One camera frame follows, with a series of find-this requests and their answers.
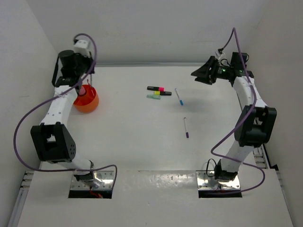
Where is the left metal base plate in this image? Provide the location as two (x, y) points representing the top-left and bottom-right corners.
(70, 171), (114, 191)

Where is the white pen blue cap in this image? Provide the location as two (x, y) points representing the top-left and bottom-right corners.
(175, 88), (184, 106)

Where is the black yellow highlighter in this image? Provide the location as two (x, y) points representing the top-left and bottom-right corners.
(154, 91), (172, 96)

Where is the metal base plate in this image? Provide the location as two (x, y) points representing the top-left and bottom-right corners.
(70, 171), (114, 191)
(196, 171), (241, 191)

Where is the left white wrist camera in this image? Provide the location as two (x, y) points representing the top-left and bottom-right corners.
(73, 40), (90, 57)

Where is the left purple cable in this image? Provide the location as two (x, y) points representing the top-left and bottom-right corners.
(13, 33), (117, 173)

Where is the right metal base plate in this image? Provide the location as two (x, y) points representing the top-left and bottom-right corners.
(196, 171), (241, 191)

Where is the right aluminium table rail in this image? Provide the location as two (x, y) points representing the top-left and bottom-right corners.
(231, 62), (270, 169)

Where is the pink glue stick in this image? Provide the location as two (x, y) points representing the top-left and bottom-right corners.
(79, 87), (86, 96)

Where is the aluminium table rail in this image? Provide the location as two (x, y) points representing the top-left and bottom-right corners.
(231, 62), (270, 169)
(8, 171), (34, 227)

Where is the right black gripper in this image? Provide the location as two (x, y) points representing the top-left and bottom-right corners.
(191, 56), (232, 85)

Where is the left aluminium table rail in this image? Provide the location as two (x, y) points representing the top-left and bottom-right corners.
(8, 171), (34, 227)

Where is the pale green highlighter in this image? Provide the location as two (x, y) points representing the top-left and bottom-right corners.
(146, 95), (161, 100)

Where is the black pink highlighter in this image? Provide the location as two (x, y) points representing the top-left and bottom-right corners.
(147, 86), (165, 92)

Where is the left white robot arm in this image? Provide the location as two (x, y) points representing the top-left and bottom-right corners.
(30, 48), (102, 187)

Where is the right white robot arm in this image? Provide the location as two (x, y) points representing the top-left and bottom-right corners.
(191, 52), (277, 181)

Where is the orange round organizer container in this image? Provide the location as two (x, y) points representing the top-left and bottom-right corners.
(73, 85), (99, 114)

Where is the white pen purple cap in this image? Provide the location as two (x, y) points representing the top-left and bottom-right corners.
(183, 117), (189, 139)

